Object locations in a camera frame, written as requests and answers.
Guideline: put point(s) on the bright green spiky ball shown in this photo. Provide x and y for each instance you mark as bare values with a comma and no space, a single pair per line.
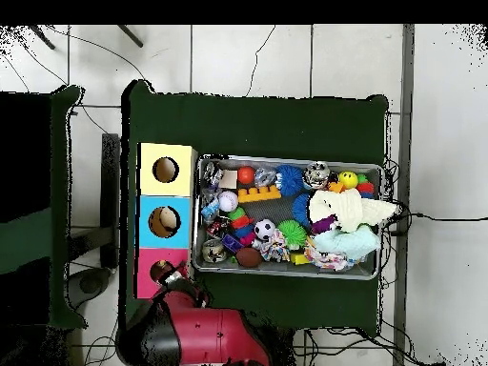
291,232

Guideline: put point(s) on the black and white soccer ball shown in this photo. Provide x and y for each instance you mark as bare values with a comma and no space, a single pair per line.
264,229

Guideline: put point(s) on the blue spiky toy with eyes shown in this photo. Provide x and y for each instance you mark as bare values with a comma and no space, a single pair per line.
288,180

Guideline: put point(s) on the long orange building brick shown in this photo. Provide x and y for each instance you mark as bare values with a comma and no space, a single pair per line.
259,194

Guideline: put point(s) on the white baseball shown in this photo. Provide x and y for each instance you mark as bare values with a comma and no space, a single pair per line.
228,201

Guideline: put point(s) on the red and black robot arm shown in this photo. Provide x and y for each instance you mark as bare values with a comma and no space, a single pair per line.
206,335

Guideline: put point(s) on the black stand leg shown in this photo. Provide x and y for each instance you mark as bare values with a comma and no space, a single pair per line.
42,37
130,36

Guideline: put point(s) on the grey stand base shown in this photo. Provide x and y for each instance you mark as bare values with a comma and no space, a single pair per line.
91,284

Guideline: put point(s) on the yellow ball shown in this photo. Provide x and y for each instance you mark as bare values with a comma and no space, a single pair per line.
348,179

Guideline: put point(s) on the blue spiky ball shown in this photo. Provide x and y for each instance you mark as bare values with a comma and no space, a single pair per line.
301,207

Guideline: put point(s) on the orange ball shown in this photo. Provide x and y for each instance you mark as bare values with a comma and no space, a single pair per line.
246,174

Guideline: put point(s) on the black upright panel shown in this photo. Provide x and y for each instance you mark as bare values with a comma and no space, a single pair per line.
110,190

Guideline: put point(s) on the wooden box with three holes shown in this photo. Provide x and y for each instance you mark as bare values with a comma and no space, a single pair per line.
148,183

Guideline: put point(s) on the mint green knitted cloth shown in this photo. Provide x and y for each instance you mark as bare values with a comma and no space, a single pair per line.
347,242

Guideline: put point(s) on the brown toy football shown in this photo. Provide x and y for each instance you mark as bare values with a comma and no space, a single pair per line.
248,257

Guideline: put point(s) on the dark green tablecloth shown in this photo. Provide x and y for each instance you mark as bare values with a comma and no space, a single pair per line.
248,126
61,228

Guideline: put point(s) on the cream knitted cloth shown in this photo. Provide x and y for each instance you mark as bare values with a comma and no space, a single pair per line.
350,207

